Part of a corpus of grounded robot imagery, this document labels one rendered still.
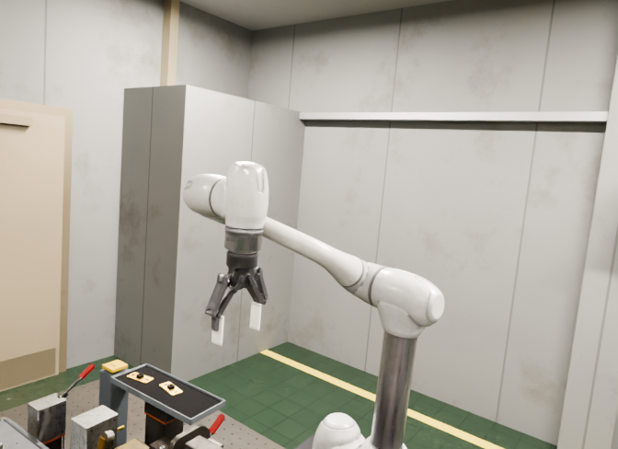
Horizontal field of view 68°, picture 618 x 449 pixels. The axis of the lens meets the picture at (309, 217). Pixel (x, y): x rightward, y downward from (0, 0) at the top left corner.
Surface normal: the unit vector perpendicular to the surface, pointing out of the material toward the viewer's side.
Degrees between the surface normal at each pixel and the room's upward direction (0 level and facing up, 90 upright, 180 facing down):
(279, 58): 90
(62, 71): 90
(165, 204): 90
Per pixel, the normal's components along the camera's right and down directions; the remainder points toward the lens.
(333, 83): -0.61, 0.04
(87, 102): 0.79, 0.14
